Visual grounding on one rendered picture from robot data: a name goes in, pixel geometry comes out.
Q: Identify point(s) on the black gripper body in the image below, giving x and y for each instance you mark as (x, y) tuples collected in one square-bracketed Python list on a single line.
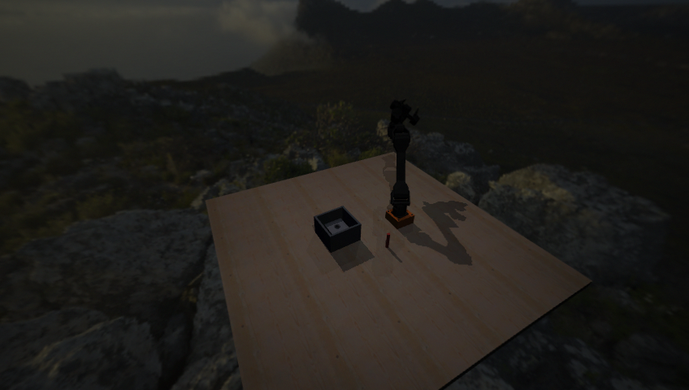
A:
[(413, 120)]

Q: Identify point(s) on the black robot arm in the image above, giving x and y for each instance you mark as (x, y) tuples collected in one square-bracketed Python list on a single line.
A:
[(400, 138)]

